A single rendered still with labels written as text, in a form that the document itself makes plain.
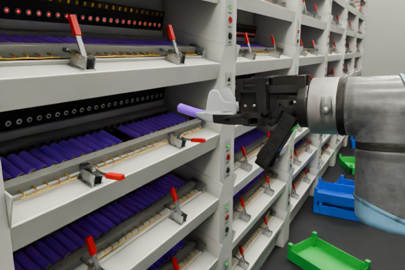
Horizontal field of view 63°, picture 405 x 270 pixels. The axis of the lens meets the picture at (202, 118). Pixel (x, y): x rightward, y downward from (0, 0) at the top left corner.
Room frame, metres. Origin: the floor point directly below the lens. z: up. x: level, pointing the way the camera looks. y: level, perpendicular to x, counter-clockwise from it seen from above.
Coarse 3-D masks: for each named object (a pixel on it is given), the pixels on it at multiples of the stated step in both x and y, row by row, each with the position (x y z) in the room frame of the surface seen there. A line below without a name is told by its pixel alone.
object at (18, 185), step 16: (176, 128) 0.83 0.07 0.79; (192, 128) 0.90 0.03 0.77; (128, 144) 0.68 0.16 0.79; (144, 144) 0.72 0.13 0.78; (80, 160) 0.58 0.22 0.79; (96, 160) 0.61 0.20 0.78; (32, 176) 0.50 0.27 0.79; (48, 176) 0.52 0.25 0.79; (64, 176) 0.55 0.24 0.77; (16, 192) 0.47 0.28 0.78
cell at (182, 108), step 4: (180, 104) 0.66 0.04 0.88; (180, 108) 0.66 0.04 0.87; (184, 108) 0.65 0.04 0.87; (188, 108) 0.65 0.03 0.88; (192, 108) 0.65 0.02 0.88; (196, 108) 0.64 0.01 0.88; (180, 112) 0.66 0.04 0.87; (184, 112) 0.65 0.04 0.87; (188, 112) 0.65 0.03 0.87; (192, 112) 0.64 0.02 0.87; (196, 116) 0.64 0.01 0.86
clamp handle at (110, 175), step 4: (92, 168) 0.55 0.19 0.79; (92, 172) 0.55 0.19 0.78; (96, 172) 0.55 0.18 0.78; (100, 172) 0.55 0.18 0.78; (104, 172) 0.55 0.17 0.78; (108, 172) 0.54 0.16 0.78; (112, 172) 0.54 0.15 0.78; (100, 176) 0.54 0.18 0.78; (104, 176) 0.53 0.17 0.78; (108, 176) 0.53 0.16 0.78; (112, 176) 0.52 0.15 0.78; (116, 176) 0.52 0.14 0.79; (120, 176) 0.52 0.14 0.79; (124, 176) 0.52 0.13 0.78; (120, 180) 0.51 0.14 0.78
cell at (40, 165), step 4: (20, 152) 0.57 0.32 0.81; (24, 152) 0.57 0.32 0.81; (20, 156) 0.56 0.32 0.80; (24, 156) 0.56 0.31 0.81; (28, 156) 0.56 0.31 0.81; (32, 156) 0.56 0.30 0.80; (24, 160) 0.56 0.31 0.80; (28, 160) 0.55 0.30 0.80; (32, 160) 0.55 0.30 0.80; (36, 160) 0.55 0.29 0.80; (32, 164) 0.55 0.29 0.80; (36, 164) 0.55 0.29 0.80; (40, 164) 0.55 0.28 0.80; (44, 164) 0.55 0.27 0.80; (36, 168) 0.54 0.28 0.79; (40, 168) 0.54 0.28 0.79
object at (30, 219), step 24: (72, 120) 0.71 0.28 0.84; (168, 144) 0.78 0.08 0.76; (192, 144) 0.82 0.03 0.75; (216, 144) 0.93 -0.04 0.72; (120, 168) 0.62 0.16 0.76; (144, 168) 0.65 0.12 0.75; (168, 168) 0.73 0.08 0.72; (48, 192) 0.50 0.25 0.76; (72, 192) 0.52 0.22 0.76; (96, 192) 0.54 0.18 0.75; (120, 192) 0.60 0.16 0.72; (24, 216) 0.44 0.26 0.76; (48, 216) 0.46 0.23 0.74; (72, 216) 0.51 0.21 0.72; (24, 240) 0.43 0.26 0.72
